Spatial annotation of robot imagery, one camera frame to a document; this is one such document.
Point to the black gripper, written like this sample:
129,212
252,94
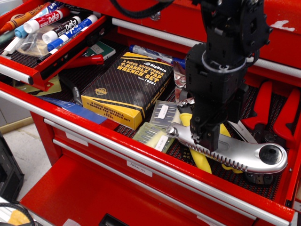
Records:
219,93

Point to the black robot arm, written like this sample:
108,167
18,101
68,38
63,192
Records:
236,30

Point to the blue marker in main drawer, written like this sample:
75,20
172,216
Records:
157,55

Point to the black yellow tap wrench box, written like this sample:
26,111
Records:
128,89

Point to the green white small box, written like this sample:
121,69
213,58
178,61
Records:
100,48

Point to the open small red drawer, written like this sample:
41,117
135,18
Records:
31,70

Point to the clear blade case upper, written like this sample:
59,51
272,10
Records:
165,113

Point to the clear blade case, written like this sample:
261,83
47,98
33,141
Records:
154,136
165,113

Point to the clear blade case lower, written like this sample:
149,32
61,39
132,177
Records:
154,136

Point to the red tool chest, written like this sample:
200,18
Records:
99,169

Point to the silver cabinet lock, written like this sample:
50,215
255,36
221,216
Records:
156,16

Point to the blue plastic card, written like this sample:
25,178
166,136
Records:
76,109

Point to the yellowish plastic plate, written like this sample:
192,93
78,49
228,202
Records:
50,87

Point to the blue Expo marker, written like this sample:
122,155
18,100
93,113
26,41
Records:
67,35

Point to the black Expo marker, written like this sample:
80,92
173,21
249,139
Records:
61,29

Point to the clear plastic bag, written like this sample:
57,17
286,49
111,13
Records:
33,45

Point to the black crate on floor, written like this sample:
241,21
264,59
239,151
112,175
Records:
11,176

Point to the yellow sponge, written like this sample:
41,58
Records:
17,218

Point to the red Expo marker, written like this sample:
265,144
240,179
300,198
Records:
40,22

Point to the light blue capped marker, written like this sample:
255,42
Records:
48,8

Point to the orange Crayola marker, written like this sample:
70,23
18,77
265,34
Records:
22,18

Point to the yellow handled tin snips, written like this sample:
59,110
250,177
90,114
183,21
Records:
185,113

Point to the black wire stripper tool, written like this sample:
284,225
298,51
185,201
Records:
186,154

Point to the red grey handled scissors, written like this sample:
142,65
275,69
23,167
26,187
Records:
243,132

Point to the red handled crimping pliers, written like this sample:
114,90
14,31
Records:
280,132

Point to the red handled tool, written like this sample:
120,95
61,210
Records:
85,61

